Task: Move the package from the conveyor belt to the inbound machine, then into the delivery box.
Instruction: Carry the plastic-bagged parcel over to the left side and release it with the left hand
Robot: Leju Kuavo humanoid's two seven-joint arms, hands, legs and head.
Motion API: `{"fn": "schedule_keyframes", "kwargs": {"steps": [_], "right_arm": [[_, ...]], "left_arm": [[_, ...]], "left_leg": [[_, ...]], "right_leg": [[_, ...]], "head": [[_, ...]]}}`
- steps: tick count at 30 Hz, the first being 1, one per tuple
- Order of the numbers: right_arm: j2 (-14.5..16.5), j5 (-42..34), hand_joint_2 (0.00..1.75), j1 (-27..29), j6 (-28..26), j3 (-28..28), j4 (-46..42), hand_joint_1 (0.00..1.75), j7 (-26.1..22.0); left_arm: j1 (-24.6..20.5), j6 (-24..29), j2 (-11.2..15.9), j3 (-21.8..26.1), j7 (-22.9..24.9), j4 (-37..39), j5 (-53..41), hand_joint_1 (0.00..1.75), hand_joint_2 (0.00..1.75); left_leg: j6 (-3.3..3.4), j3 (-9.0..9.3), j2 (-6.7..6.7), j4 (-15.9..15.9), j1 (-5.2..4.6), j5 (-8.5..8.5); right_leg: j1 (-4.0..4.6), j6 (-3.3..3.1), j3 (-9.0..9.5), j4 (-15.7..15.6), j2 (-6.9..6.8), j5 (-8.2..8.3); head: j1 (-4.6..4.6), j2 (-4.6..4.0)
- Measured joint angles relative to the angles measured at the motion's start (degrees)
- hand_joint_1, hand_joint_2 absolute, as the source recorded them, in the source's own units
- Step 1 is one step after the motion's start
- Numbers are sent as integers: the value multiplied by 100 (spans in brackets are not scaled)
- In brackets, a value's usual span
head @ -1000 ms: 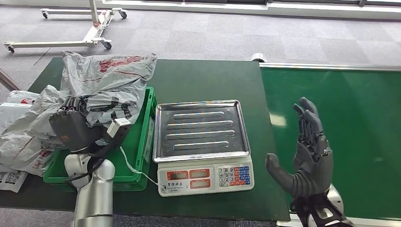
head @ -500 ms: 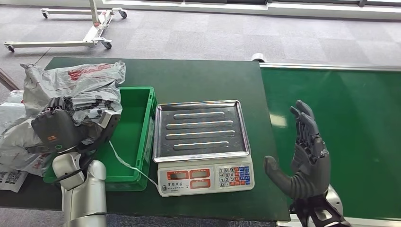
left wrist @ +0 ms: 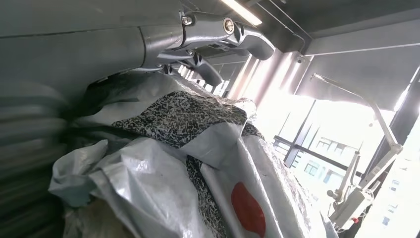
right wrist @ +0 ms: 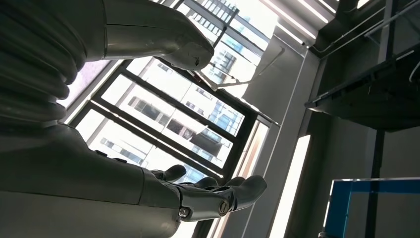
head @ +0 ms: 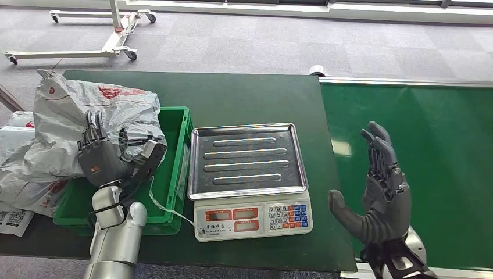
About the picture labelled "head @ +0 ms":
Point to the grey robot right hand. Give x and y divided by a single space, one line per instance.
389 208

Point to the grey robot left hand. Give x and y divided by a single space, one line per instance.
102 161

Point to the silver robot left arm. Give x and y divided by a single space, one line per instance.
115 246

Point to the grey package with red print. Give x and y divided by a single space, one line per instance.
34 192

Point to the white package with red logo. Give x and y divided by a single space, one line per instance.
15 138

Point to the green conveyor belt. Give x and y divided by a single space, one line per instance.
443 134

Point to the white package with QR code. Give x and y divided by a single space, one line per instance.
13 221

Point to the grey conveyor end roller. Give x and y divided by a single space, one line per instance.
318 71

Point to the green plastic crate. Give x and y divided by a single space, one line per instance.
169 177

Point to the brown slanted bar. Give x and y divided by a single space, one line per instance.
9 99

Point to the white wheeled stand base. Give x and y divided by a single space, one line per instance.
115 42

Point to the white electronic weighing scale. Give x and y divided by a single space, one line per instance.
250 219

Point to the stainless steel scale tray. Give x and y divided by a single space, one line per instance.
246 161

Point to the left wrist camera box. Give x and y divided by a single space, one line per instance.
154 154

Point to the silver conveyor side rail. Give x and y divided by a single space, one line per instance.
404 81

